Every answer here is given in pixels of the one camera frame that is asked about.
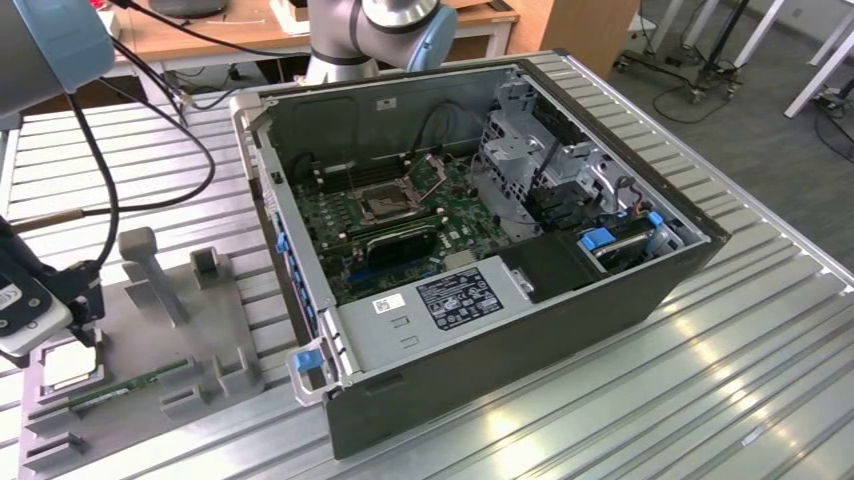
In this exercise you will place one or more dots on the silver CPU with green rim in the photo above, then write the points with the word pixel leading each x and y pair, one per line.
pixel 69 367

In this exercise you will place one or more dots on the blue expansion slot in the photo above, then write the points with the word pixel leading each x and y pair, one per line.
pixel 360 276

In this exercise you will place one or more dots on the CPU socket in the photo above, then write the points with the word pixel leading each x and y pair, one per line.
pixel 390 205

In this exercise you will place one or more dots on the black RAM slot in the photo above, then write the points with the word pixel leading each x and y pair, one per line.
pixel 376 163
pixel 376 168
pixel 376 173

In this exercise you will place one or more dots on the grey plastic parts rack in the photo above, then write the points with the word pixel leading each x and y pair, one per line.
pixel 133 340

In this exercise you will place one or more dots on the green RAM stick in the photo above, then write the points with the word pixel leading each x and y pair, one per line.
pixel 127 386

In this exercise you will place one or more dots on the blue card retainer strip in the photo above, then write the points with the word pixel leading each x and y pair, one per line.
pixel 280 240

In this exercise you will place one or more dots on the blue case latch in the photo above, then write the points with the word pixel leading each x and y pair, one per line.
pixel 307 361

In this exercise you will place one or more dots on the silver power supply unit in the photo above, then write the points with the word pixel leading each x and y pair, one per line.
pixel 394 335

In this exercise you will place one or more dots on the glossy black rectangular plate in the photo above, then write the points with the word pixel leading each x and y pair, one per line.
pixel 400 250

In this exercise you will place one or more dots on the small silver heatsink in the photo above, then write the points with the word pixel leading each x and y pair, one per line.
pixel 460 260

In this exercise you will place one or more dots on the dark round object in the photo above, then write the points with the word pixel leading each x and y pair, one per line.
pixel 187 6

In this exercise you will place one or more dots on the green motherboard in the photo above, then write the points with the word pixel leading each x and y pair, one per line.
pixel 467 225

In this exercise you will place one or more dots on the black open PC case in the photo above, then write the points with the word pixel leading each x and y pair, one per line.
pixel 500 375

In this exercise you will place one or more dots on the silver drive cage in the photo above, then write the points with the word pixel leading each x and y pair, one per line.
pixel 507 150

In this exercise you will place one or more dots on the blue disk carrier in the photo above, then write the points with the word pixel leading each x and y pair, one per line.
pixel 595 239

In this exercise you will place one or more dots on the wooden cabinet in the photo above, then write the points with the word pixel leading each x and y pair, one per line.
pixel 580 30

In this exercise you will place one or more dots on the black rolling stand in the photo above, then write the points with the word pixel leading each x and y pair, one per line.
pixel 717 50

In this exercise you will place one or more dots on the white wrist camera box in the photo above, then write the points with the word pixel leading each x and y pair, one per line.
pixel 56 320

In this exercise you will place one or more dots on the wooden desk with white frame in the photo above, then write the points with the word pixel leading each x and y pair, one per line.
pixel 280 25

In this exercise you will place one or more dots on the white table frame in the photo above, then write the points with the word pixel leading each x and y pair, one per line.
pixel 761 32

